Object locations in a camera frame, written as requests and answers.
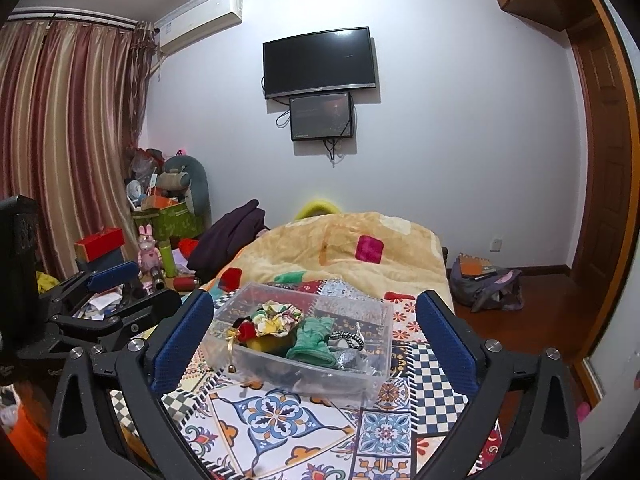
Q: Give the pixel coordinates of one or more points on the wooden door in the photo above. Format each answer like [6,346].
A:
[604,245]

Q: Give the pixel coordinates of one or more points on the floral yellow cloth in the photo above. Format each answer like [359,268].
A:
[275,319]

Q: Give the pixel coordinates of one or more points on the red gift box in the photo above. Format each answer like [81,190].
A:
[99,244]

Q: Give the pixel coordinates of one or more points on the pink rabbit doll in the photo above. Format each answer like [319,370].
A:
[149,259]

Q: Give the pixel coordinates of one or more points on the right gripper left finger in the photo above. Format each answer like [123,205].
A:
[85,440]

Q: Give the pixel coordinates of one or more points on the red cylinder can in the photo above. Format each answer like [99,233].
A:
[185,283]

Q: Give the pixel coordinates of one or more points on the red drawstring pouch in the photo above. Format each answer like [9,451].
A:
[244,330]

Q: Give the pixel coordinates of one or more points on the green knit sock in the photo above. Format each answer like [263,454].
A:
[311,345]

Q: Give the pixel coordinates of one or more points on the beige fleece blanket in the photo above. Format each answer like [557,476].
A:
[385,257]

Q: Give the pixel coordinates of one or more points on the striped red curtain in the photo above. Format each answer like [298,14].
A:
[73,97]

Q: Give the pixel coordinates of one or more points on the red plush cushion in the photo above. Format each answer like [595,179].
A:
[186,246]

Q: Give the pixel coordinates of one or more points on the green bottle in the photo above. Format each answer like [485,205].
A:
[167,257]

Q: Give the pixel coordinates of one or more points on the purple grey backpack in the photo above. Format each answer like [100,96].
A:
[479,285]

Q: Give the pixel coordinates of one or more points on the grey speckled sock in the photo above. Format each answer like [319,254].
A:
[351,360]

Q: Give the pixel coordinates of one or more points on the grey green plush toy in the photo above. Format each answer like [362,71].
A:
[186,175]

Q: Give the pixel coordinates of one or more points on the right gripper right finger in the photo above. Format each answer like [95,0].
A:
[543,441]

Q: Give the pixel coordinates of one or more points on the large wall television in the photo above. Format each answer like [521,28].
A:
[319,61]

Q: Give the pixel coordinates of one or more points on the white air conditioner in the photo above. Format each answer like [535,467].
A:
[201,21]

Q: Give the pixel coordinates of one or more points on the dark purple jacket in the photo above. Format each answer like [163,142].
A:
[225,238]

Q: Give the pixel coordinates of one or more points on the green storage box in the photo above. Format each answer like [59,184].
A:
[173,221]

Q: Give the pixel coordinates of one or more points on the patchwork patterned bedspread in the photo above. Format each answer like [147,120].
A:
[254,430]

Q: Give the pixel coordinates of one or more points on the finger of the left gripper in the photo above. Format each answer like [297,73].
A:
[116,275]

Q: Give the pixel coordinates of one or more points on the small wall monitor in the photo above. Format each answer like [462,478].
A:
[321,116]

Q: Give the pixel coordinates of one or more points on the clear plastic storage bin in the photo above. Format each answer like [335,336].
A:
[336,346]

